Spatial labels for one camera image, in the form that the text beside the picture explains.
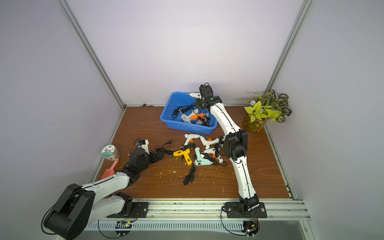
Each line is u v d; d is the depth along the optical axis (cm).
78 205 43
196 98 97
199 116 103
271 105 91
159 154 79
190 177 82
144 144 80
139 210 73
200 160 88
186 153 92
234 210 73
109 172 86
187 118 107
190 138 100
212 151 92
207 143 96
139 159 68
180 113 114
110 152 86
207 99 73
